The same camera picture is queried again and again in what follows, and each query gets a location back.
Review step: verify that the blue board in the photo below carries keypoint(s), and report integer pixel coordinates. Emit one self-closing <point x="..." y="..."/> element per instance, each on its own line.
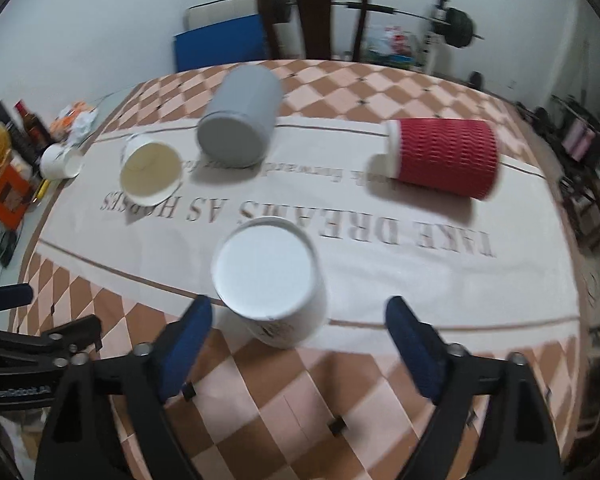
<point x="220" y="45"/>

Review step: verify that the pile of plastic bags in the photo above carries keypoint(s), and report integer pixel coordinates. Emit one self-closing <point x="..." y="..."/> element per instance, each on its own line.
<point x="392" y="42"/>

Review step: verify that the red ribbed paper cup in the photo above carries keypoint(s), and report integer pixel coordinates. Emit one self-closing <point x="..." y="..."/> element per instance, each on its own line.
<point x="445" y="157"/>

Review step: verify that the black box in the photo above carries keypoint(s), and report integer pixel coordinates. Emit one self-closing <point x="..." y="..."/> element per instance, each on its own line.
<point x="11" y="130"/>

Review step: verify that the white board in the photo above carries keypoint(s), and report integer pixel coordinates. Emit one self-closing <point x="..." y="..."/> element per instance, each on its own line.
<point x="215" y="12"/>

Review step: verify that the small cream-lined paper cup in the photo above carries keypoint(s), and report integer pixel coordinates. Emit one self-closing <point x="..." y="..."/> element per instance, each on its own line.
<point x="150" y="172"/>

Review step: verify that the dark sauce bottle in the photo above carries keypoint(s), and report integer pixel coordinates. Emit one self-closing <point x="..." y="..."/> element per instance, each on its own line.
<point x="32" y="127"/>

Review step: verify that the dark wooden side chair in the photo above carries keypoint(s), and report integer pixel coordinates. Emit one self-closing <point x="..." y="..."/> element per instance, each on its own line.
<point x="590" y="185"/>

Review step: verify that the crumpled plastic wrapper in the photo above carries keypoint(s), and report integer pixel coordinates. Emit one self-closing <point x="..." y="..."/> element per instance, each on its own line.
<point x="75" y="120"/>

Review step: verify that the white barbell rack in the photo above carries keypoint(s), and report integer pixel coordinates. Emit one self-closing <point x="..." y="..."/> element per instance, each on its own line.
<point x="436" y="45"/>

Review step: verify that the small white paper cup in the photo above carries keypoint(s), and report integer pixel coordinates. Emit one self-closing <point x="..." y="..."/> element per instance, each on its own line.
<point x="60" y="162"/>

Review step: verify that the grey paper cup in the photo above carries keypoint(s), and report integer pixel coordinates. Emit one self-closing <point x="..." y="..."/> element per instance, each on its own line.
<point x="240" y="120"/>

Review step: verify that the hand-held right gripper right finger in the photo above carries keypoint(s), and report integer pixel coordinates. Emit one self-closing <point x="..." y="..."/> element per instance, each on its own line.
<point x="414" y="347"/>

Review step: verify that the small black object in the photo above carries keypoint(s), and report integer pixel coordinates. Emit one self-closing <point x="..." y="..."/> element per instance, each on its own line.
<point x="6" y="247"/>

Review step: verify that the yellow pen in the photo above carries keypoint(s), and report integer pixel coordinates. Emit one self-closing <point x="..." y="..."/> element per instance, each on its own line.
<point x="42" y="192"/>

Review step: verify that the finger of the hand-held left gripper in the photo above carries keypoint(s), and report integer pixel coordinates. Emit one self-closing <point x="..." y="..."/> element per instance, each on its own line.
<point x="75" y="332"/>
<point x="7" y="296"/>

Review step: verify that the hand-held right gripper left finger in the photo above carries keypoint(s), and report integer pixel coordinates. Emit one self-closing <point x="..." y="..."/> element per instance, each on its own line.
<point x="189" y="345"/>

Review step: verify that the black barbell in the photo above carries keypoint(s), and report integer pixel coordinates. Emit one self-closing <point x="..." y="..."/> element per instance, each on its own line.
<point x="457" y="27"/>

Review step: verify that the orange box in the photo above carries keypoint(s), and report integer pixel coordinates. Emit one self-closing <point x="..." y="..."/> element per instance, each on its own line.
<point x="7" y="195"/>

